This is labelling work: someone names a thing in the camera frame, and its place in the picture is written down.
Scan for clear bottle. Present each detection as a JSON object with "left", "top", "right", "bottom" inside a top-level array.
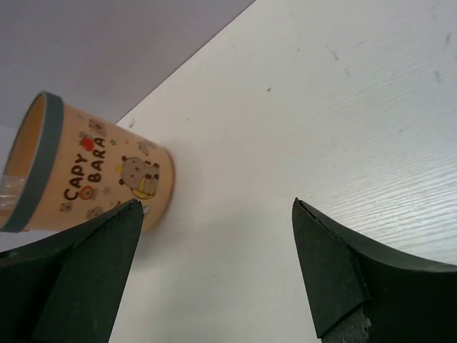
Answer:
[{"left": 0, "top": 174, "right": 26, "bottom": 211}]

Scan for orange cylindrical bin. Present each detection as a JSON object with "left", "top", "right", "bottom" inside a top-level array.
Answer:
[{"left": 1, "top": 91, "right": 175, "bottom": 233}]

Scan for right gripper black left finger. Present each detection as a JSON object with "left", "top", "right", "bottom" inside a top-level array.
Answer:
[{"left": 1, "top": 199, "right": 144, "bottom": 342}]

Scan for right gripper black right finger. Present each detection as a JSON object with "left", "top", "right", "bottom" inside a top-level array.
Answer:
[{"left": 292, "top": 200, "right": 456, "bottom": 342}]

